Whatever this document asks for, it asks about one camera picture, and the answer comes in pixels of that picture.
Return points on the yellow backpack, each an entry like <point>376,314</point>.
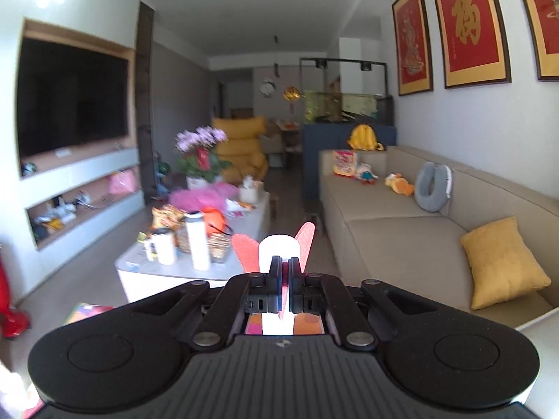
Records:
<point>364,137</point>

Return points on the white wall clock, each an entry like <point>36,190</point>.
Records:
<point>267,87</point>

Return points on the gold patterned snack bag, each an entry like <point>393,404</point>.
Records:
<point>168,216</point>

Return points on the gold hanging ornament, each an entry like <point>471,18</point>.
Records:
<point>291,94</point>

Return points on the beige dining chair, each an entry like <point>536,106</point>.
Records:
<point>271,148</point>

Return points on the orange pumpkin bucket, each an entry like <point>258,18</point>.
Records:
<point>215,220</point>

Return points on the yellow cushion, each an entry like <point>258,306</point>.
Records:
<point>502,262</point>

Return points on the yellow armchair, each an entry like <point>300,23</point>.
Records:
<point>240,139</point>

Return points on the glass fish tank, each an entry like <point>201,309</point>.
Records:
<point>332,104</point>

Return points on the framed red figure picture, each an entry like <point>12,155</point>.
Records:
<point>412,39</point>

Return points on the dark blue cabinet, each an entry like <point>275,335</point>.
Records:
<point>311,161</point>

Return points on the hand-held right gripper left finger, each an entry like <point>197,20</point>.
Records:
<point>276,277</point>

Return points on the white toy with red wings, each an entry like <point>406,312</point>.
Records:
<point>279,248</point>

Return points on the pink wrapping cloth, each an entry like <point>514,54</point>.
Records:
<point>192,198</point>

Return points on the beige sofa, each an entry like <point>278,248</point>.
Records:
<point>393,235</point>

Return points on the white tissue box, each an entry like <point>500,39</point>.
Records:
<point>251,192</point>

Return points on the clear snack container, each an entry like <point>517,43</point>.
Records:
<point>219,248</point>

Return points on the colourful printed play mat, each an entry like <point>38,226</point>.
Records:
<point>87,312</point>

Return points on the clear snack jar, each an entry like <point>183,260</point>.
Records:
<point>182,240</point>

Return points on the framed red gold-character picture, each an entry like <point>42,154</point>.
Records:
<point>467,22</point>

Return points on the pink toy package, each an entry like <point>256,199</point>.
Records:
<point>345,163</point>

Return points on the white coffee table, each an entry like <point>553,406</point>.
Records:
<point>257,222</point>

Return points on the red appliance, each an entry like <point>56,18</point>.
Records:
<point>11,305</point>

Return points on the pink gift bag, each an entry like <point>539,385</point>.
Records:
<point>123,183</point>

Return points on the white and red plush toy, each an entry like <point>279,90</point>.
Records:
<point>366,173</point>

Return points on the orange plush toy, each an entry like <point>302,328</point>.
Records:
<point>399,185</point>

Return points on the grey neck pillow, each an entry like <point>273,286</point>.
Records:
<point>426,192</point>

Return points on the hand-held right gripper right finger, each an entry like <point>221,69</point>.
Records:
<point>295,277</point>

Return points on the potted pink flowers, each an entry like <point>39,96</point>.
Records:
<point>201,148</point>

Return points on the white thermos bottle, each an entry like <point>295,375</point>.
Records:
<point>198,244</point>

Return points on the black wall television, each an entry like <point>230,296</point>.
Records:
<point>72,96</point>

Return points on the white wall shelf unit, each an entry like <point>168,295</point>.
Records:
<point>87,168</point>

